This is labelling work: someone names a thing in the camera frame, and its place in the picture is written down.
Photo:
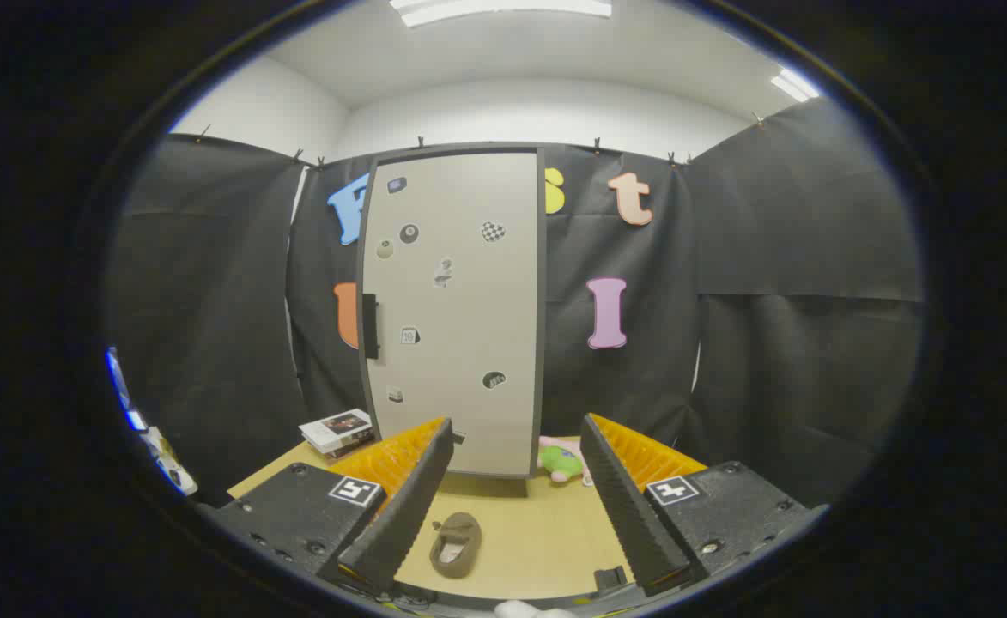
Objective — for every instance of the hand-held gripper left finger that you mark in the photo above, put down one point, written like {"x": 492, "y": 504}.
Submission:
{"x": 404, "y": 515}

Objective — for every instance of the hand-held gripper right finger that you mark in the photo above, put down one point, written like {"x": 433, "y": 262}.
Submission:
{"x": 627, "y": 515}

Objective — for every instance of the brown fluffy shoe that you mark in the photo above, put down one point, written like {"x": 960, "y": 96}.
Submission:
{"x": 456, "y": 545}

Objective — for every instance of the grey shoe cabinet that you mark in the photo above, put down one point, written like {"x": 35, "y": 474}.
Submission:
{"x": 542, "y": 343}

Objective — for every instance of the green pink plush toy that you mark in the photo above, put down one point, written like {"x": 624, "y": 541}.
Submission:
{"x": 559, "y": 463}

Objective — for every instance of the stack of books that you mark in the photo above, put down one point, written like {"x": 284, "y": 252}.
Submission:
{"x": 336, "y": 427}

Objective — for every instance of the white desk clutter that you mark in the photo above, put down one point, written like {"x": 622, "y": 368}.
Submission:
{"x": 168, "y": 463}

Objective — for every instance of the black backdrop cloth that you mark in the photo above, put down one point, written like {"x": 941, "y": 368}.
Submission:
{"x": 769, "y": 300}

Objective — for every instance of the lit screen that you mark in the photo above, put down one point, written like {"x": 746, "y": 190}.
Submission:
{"x": 125, "y": 395}

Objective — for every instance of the long ceiling light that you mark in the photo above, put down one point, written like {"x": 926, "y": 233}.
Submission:
{"x": 503, "y": 9}

